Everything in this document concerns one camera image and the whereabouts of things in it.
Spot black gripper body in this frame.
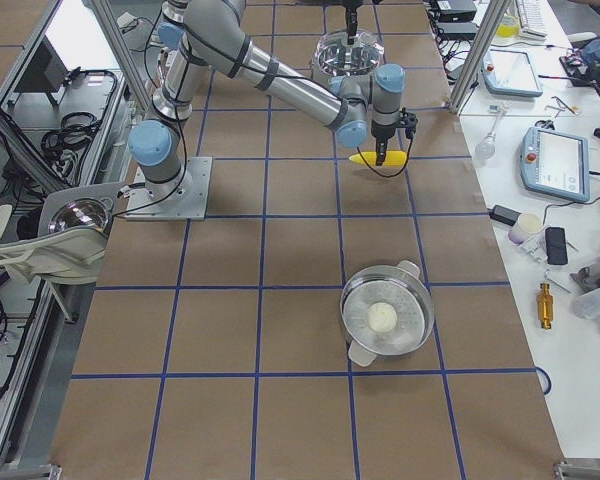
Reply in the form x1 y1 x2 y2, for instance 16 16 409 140
341 0 364 11
371 108 418 145

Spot yellow corn cob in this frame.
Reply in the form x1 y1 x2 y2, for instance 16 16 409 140
349 150 408 168

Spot glass pot lid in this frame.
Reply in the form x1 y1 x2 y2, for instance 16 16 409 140
315 30 384 76

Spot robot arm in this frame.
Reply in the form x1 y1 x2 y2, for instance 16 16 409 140
123 1 417 220

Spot pale green steel pot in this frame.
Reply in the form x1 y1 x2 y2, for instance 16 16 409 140
310 30 384 89

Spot steel steamer pot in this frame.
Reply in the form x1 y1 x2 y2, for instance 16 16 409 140
340 260 434 367

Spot left teach pendant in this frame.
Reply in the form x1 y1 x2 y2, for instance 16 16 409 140
481 49 543 98

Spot teach pendant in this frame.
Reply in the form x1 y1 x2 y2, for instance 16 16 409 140
481 49 543 98
519 127 590 203

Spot black power adapter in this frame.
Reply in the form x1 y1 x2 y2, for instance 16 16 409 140
489 205 521 226

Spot right teach pendant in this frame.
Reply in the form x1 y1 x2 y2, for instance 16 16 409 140
519 127 590 203

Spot white plastic cup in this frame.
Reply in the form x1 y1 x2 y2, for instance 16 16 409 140
508 213 543 244

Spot white steamed bun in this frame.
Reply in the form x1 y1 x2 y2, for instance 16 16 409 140
367 302 398 333

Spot black phone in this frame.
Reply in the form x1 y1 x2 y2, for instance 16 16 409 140
545 227 568 266

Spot gold brass fitting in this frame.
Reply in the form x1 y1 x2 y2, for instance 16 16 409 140
536 282 554 330

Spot white chair with bowl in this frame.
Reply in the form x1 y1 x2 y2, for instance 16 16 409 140
0 182 123 285

